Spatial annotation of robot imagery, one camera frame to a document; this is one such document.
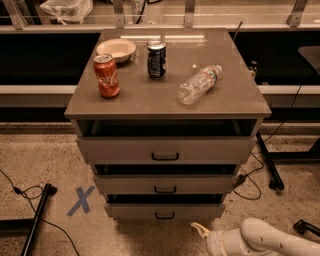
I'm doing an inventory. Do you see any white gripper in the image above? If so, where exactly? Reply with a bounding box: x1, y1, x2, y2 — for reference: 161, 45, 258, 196
191, 222, 247, 256

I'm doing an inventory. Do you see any grey bottom drawer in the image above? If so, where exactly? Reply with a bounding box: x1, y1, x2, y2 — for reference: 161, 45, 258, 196
105, 203, 225, 220

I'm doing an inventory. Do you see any grey drawer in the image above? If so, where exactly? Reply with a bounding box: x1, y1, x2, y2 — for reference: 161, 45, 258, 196
94, 175, 236, 195
105, 203, 225, 220
77, 136, 256, 165

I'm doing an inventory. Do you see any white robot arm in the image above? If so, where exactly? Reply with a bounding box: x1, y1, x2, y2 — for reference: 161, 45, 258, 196
191, 217, 320, 256

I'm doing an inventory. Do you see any grey middle drawer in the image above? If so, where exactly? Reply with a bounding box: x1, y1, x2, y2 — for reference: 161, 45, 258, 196
94, 175, 236, 195

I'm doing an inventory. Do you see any grey drawer cabinet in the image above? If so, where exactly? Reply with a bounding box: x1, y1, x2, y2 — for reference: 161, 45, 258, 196
64, 27, 272, 221

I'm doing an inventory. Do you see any grey top drawer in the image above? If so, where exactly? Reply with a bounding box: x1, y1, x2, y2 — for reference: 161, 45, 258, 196
77, 136, 256, 165

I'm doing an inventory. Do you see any black stand leg right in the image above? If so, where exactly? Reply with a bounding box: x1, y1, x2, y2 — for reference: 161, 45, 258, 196
256, 133, 320, 190

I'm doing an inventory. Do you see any black stand leg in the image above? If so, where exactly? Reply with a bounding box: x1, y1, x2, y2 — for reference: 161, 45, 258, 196
256, 133, 320, 190
0, 183, 57, 256

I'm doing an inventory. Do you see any black foot lower right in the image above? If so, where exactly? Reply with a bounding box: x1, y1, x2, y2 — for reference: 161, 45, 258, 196
293, 219, 320, 237

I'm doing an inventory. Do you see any blue tape cross mark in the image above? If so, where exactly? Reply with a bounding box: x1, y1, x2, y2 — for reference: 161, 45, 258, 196
67, 185, 95, 216

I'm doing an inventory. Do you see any clear plastic water bottle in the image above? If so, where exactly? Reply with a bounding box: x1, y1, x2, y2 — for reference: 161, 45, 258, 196
177, 65, 222, 105

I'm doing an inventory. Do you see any black stand leg left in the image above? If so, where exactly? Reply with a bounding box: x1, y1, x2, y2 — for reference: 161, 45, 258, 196
0, 183, 57, 256

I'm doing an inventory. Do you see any red cola can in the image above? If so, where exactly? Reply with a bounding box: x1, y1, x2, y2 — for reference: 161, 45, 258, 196
93, 54, 120, 98

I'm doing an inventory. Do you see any dark blue soda can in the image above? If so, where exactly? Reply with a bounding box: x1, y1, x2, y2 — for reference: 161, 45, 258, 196
147, 39, 166, 79

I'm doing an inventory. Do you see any white bowl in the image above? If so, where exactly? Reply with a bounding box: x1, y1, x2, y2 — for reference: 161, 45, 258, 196
96, 39, 136, 63

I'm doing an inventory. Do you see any clear plastic bag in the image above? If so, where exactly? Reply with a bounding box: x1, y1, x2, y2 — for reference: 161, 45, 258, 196
40, 0, 93, 24

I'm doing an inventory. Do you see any metal railing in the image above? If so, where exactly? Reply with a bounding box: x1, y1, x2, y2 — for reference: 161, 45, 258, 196
0, 0, 320, 33

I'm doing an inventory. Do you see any black cable on right floor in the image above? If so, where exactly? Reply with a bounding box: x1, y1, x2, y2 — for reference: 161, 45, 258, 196
232, 66, 320, 201

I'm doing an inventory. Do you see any black cable on floor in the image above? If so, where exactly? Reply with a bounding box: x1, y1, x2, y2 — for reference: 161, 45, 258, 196
232, 66, 320, 201
0, 168, 81, 256

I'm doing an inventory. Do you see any black cable on left floor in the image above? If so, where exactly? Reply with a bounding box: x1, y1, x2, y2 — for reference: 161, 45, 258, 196
0, 168, 81, 256

